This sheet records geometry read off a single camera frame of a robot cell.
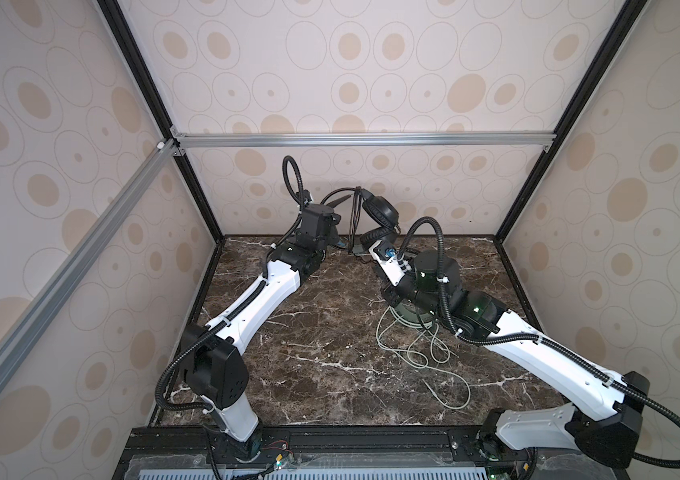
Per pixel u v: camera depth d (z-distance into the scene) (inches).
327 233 24.2
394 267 22.3
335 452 28.8
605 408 15.5
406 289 22.9
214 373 17.2
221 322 17.9
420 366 34.3
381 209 28.9
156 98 32.0
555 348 17.0
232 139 35.8
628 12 26.7
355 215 30.1
